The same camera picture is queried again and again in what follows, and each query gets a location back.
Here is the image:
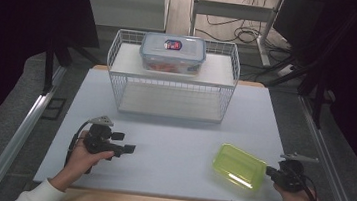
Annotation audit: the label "black floor bracket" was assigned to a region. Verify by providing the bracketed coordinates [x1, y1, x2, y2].
[41, 95, 68, 123]

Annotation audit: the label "clear container with blue lid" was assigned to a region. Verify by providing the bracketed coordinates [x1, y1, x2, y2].
[137, 30, 208, 78]

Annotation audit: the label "black stand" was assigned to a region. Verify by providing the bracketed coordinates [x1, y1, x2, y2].
[40, 40, 75, 99]

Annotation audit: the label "aluminium rail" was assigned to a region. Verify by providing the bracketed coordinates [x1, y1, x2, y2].
[288, 94, 357, 201]
[0, 60, 68, 201]

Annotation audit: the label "white wire rack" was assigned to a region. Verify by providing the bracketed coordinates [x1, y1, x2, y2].
[101, 27, 244, 126]

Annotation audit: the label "person's left hand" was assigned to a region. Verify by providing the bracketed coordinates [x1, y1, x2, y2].
[56, 128, 117, 192]

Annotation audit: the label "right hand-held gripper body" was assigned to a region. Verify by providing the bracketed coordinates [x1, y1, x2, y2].
[272, 150, 320, 195]

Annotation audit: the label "green plastic container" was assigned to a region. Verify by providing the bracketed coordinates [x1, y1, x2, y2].
[210, 142, 270, 193]

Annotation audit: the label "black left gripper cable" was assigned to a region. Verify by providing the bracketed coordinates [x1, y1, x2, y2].
[64, 119, 94, 172]

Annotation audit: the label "white power strip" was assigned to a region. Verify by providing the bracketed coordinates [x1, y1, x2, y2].
[277, 62, 296, 78]

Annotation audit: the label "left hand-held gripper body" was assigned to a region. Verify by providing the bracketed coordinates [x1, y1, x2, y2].
[82, 114, 122, 157]

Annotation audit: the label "white cabinet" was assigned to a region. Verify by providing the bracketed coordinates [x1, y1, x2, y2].
[77, 0, 171, 35]

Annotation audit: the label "white metal desk frame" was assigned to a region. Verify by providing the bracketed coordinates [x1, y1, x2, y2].
[185, 0, 286, 69]

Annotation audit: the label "black floor cables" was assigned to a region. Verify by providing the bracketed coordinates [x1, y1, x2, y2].
[194, 0, 301, 50]

